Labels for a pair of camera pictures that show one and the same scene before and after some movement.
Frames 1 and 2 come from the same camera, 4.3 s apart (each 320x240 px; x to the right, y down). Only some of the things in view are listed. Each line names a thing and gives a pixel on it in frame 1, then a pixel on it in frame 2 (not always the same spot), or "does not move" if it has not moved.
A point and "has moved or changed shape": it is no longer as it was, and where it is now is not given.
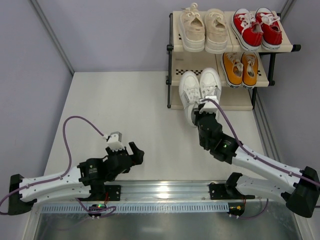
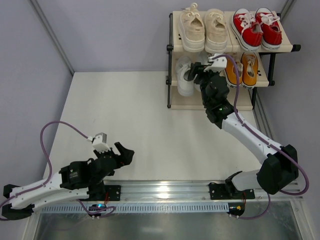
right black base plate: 219,191 does not move
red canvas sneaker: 272,33 does not move
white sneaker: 210,84 has moved or changed shape
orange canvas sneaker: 232,68 does not move
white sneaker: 189,88 -> 185,87
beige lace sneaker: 216,29 does not move
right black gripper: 200,116 -> 202,74
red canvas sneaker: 247,32 does not move
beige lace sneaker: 192,29 does not move
